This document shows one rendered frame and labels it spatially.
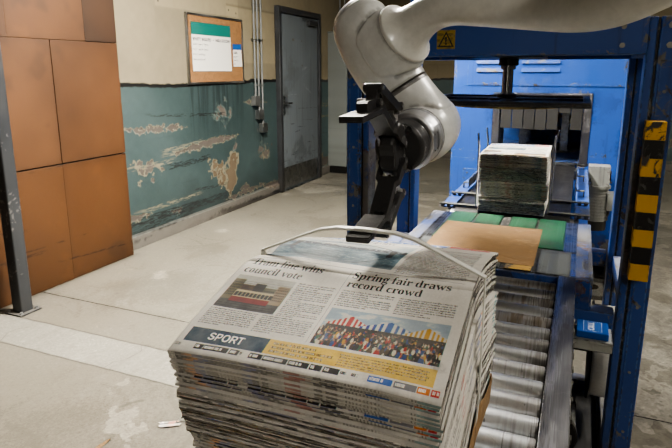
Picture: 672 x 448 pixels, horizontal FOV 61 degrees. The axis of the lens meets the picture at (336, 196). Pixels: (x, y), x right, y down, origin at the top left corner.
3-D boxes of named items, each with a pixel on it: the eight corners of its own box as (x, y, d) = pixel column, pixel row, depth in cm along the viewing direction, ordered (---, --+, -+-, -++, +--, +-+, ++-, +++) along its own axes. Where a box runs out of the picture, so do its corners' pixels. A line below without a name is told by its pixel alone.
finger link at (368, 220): (364, 213, 74) (365, 219, 74) (344, 236, 68) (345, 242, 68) (386, 215, 73) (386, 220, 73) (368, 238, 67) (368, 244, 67)
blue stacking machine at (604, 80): (636, 286, 378) (677, -44, 334) (444, 261, 428) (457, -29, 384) (622, 229, 514) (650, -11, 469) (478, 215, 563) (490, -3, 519)
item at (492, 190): (545, 217, 240) (550, 156, 235) (474, 210, 252) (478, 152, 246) (550, 199, 274) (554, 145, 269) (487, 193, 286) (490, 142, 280)
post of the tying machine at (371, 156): (365, 452, 213) (370, 25, 180) (343, 446, 217) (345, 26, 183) (373, 439, 221) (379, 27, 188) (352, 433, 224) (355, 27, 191)
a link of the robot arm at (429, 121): (445, 165, 89) (436, 174, 84) (389, 163, 93) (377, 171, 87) (444, 107, 86) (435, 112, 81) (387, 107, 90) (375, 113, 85)
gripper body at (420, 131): (430, 114, 82) (412, 125, 74) (431, 171, 84) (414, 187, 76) (381, 114, 85) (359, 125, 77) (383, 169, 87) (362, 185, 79)
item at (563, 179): (588, 245, 234) (590, 222, 232) (434, 228, 259) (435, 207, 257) (586, 180, 372) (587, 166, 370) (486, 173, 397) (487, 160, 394)
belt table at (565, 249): (590, 311, 170) (593, 279, 168) (385, 280, 195) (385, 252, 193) (588, 246, 233) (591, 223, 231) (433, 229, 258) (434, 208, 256)
